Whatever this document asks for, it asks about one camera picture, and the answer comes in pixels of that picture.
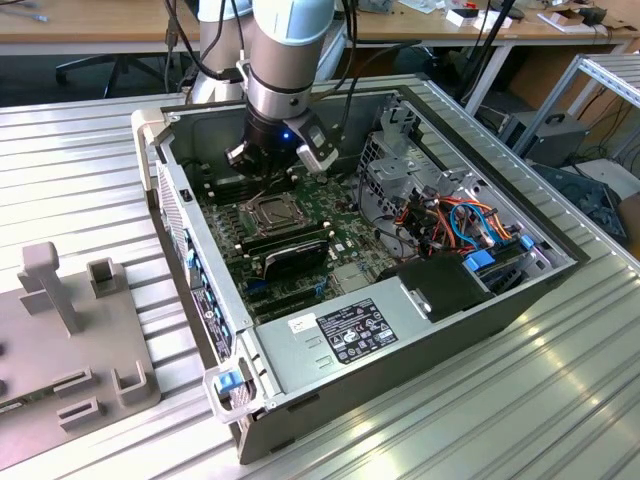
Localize silver CPU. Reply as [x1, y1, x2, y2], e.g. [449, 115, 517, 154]
[255, 200, 295, 227]

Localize black RAM slot white clips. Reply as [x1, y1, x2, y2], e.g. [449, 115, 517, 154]
[207, 179, 256, 197]
[203, 175, 246, 190]

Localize green RAM stick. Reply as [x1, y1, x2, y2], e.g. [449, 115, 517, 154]
[0, 391, 55, 416]
[239, 224, 335, 257]

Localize black expansion card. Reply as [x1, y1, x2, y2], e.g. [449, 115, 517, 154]
[262, 238, 331, 280]

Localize green motherboard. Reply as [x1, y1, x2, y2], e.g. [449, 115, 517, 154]
[192, 162, 401, 326]

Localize silver metal drive cage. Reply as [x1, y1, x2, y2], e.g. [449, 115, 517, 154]
[357, 130, 484, 236]

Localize black expansion slot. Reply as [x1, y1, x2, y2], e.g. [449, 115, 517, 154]
[254, 297, 324, 321]
[247, 284, 321, 307]

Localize silver chipset heatsink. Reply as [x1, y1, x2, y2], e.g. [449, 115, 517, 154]
[332, 264, 372, 295]

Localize black office chair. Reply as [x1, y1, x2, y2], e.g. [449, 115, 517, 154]
[53, 52, 174, 99]

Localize wooden desk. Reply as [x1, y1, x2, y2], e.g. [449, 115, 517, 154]
[0, 0, 202, 57]
[344, 0, 640, 119]

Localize silver power supply unit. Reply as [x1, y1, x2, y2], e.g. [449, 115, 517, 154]
[253, 278, 434, 399]

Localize white flat box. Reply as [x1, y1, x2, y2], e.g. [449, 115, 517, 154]
[444, 8, 514, 30]

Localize black plastic shroud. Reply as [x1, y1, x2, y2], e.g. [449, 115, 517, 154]
[377, 253, 495, 324]

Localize blue case latch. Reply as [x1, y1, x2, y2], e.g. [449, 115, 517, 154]
[213, 370, 251, 397]

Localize black tripod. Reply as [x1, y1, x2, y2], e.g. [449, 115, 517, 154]
[452, 0, 519, 104]

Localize blue disk carrier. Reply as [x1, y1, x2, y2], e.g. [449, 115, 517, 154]
[462, 251, 496, 275]

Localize grey open PC case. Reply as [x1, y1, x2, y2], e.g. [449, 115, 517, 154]
[130, 87, 591, 466]

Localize grey parts rack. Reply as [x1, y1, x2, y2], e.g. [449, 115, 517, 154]
[0, 241, 162, 471]

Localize dark teal bin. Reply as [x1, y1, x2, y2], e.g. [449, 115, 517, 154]
[532, 162, 629, 246]

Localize open cardboard box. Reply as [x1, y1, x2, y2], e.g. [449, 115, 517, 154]
[537, 5, 609, 35]

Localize brown cardboard box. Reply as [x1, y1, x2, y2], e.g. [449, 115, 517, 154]
[617, 192, 640, 246]

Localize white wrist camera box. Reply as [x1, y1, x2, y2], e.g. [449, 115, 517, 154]
[279, 112, 342, 175]

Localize grey hanging cable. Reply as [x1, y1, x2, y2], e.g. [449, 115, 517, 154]
[162, 0, 201, 94]

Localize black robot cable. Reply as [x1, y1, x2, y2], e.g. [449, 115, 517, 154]
[329, 0, 431, 146]

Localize blue wire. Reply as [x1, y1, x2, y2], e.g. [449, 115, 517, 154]
[448, 199, 497, 249]

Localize orange wire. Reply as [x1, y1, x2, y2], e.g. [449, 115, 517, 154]
[434, 196, 517, 241]

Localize black box with handle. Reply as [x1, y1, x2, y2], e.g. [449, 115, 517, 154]
[499, 112, 589, 169]

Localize aluminium profile frame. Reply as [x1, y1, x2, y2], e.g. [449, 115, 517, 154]
[514, 53, 640, 156]

